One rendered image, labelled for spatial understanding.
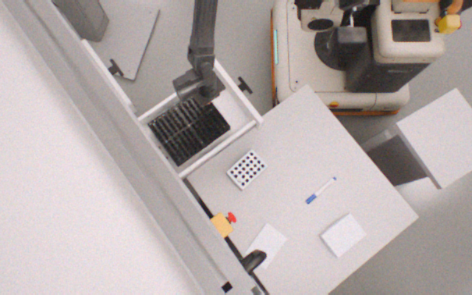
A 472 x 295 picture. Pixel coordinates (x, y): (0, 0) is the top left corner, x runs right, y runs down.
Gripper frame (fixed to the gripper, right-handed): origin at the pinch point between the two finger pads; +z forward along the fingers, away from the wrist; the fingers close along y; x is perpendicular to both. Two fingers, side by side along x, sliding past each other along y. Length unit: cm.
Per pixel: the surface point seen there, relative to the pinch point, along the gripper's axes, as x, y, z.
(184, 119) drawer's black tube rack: 0.1, 9.8, 5.2
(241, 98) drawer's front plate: 6.4, -9.5, 2.0
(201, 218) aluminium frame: 37, 26, -103
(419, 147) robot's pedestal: 56, -55, 18
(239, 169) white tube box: 24.0, 3.8, 15.4
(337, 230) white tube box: 60, -11, 14
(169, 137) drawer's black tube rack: 2.5, 17.5, 5.4
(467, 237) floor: 113, -81, 93
